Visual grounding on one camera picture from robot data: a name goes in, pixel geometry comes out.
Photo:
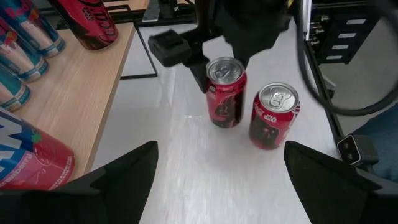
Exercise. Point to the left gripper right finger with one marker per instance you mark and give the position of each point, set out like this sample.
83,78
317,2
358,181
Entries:
335,199

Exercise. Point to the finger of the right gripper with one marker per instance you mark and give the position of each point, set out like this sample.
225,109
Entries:
169,48
250,54

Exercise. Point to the red Fanta strawberry can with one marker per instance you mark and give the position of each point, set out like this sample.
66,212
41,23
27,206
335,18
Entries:
40,161

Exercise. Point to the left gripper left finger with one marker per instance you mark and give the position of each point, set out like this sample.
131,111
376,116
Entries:
118,199

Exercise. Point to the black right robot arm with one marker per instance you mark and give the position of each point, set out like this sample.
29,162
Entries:
171,7

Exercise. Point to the wooden shelf with black legs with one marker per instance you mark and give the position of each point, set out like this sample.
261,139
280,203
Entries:
77,93

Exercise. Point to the red Coca-Cola Star Wars can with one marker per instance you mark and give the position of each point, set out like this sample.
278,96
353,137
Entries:
225,102
90,25
273,124

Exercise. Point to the black aluminium table frame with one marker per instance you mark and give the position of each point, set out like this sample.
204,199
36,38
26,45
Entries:
337,132

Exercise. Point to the black table-level camera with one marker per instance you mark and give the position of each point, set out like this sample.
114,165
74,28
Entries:
363,149

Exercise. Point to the person's leg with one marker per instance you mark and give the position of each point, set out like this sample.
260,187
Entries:
385,137

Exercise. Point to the black drawer cabinet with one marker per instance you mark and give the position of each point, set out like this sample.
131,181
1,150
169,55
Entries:
367,40

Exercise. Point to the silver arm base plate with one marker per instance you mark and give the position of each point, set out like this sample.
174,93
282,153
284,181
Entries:
151,12

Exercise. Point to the large Red Bull can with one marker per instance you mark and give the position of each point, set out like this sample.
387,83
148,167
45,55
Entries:
21,56

